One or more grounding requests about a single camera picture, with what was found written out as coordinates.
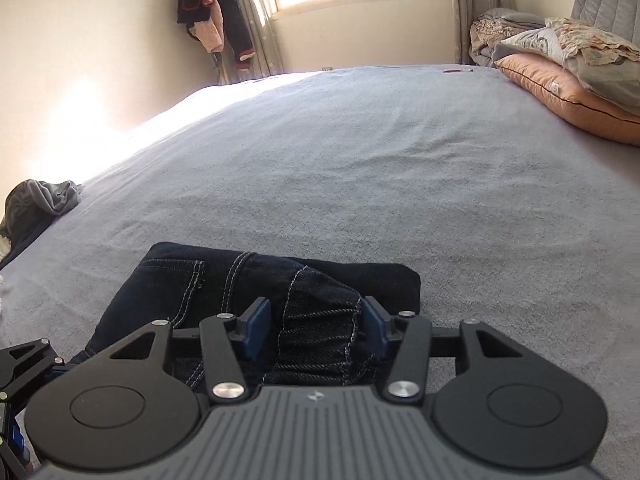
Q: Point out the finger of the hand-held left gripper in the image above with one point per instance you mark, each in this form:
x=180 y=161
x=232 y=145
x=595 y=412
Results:
x=30 y=360

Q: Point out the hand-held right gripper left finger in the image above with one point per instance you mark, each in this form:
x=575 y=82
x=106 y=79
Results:
x=257 y=327

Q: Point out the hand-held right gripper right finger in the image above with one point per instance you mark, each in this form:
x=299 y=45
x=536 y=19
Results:
x=375 y=327

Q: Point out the dark blue jeans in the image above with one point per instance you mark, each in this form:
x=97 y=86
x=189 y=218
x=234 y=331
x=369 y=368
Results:
x=320 y=280

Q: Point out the dark grey crumpled cloth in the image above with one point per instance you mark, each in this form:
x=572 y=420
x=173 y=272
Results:
x=40 y=205

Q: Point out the grey bedspread bed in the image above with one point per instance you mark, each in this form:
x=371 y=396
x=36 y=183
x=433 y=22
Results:
x=350 y=160

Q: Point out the small dark red object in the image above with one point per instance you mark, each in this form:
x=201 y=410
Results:
x=457 y=70

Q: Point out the pink hanging garment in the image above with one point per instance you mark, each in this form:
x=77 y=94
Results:
x=210 y=32

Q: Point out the pink pillow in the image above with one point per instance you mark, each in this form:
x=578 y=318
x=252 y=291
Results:
x=550 y=85

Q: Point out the black jacket with red trim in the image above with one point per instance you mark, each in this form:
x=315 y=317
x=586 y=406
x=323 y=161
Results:
x=235 y=25

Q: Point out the folded grey bedding pile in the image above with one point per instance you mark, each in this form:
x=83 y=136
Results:
x=495 y=35

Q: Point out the grey ruffled pillow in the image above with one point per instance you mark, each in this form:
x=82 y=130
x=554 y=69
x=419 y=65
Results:
x=590 y=65

